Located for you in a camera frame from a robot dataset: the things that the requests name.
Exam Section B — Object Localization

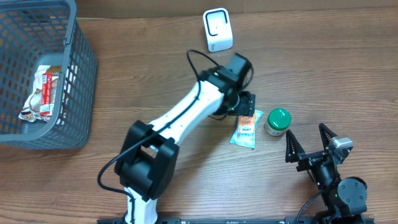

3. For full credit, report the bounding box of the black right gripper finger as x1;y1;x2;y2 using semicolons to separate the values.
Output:
318;123;337;149
285;130;305;163

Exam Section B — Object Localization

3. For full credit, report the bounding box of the teal orange snack packet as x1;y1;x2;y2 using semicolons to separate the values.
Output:
230;110;263;149

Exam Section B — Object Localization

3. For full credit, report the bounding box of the green lid jar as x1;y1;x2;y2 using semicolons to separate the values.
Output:
264;108;292;136

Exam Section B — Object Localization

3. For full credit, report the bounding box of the brown white snack bag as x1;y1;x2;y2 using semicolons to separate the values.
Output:
19;65;61;123

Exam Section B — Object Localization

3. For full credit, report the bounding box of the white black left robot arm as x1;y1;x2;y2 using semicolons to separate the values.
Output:
114;54;255;223

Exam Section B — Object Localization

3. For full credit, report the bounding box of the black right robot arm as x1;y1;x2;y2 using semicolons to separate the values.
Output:
285;123;374;223

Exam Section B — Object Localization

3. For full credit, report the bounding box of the white barcode scanner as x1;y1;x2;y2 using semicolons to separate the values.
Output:
203;7;233;52

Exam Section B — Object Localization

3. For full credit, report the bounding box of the grey plastic mesh basket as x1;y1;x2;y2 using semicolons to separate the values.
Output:
1;0;98;149

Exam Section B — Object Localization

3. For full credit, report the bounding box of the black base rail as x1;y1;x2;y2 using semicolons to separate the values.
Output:
96;216;376;224

